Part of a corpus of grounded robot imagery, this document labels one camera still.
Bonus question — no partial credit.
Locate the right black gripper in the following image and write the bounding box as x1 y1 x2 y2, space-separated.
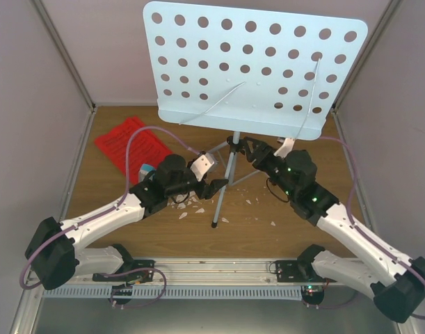
243 136 297 198

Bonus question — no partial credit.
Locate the blue metronome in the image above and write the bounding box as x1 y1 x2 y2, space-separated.
138 164 156 182

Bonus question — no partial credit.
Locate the light blue music stand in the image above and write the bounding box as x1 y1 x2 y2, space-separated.
142 0 369 229

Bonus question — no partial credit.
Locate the red sheet music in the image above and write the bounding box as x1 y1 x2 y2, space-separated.
95 116 175 177
123 116 145 132

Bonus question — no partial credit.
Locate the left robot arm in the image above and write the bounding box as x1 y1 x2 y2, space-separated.
25 153 228 290

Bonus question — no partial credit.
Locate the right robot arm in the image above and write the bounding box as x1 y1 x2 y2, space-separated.
241 137 425 324

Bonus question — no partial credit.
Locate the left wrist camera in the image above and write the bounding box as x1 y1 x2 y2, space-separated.
189 152 218 182

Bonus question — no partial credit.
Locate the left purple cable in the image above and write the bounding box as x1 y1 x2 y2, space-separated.
19 127 202 290

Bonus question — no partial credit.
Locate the purple cable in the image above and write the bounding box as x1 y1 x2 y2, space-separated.
318 136 425 319
19 127 202 290

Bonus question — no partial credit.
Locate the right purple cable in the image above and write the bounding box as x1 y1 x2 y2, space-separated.
318 136 425 319

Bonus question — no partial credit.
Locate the aluminium front rail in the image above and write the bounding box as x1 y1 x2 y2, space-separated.
26 256 404 287

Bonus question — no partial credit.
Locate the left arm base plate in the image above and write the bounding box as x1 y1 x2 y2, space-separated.
92 259 155 297

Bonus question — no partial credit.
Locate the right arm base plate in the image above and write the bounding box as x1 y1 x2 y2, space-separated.
274 260 316 283

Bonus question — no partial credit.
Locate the grey slotted cable duct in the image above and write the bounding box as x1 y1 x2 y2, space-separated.
42 285 302 301

